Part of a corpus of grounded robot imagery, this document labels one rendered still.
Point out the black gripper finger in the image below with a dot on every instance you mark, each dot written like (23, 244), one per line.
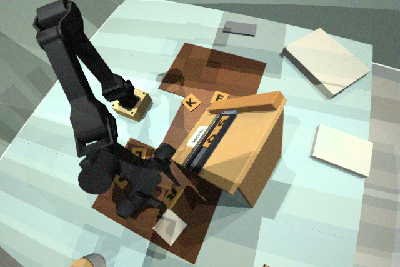
(166, 170)
(150, 200)

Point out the grey cylinder with tan lid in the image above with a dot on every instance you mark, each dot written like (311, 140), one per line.
(92, 260)

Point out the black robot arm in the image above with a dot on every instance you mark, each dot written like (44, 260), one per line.
(60, 32)

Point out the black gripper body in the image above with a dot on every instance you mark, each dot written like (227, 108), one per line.
(126, 203)

